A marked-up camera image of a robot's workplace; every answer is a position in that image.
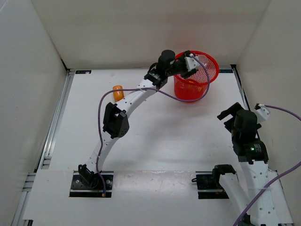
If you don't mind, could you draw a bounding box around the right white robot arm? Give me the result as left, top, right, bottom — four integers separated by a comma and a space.
211, 103, 285, 226

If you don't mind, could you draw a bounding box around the orange juice bottle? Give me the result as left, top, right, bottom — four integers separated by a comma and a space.
112, 85, 124, 102

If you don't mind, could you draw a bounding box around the clear plastic bottle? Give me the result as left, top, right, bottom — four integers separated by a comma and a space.
193, 55, 209, 70

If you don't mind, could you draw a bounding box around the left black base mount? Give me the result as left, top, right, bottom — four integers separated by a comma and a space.
69, 171, 114, 198

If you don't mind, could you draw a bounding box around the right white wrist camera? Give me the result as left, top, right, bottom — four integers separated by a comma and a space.
254, 104, 270, 123

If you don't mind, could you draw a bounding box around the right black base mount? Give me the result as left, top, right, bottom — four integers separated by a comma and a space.
191, 171, 229, 200

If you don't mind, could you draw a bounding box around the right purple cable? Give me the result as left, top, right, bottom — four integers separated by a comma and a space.
234, 105, 301, 226

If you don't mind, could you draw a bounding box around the left aluminium frame rail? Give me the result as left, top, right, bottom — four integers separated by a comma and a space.
11, 69, 75, 226

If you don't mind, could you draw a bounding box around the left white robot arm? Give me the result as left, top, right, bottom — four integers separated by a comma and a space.
78, 50, 204, 190

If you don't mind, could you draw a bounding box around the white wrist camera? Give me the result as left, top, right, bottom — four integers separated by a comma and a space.
184, 53, 199, 72
254, 104, 270, 123

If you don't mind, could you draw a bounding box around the aluminium frame rail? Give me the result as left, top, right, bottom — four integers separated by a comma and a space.
230, 65, 271, 171
11, 69, 75, 226

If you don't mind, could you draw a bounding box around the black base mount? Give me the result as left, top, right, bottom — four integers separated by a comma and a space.
191, 171, 229, 200
69, 171, 114, 198

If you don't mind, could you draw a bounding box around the red mesh plastic bin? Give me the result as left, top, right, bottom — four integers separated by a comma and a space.
174, 50, 219, 102

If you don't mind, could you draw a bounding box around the right aluminium frame rail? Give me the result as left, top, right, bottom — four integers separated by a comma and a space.
230, 65, 271, 171

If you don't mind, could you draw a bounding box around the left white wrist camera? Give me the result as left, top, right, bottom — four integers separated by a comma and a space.
184, 53, 199, 72

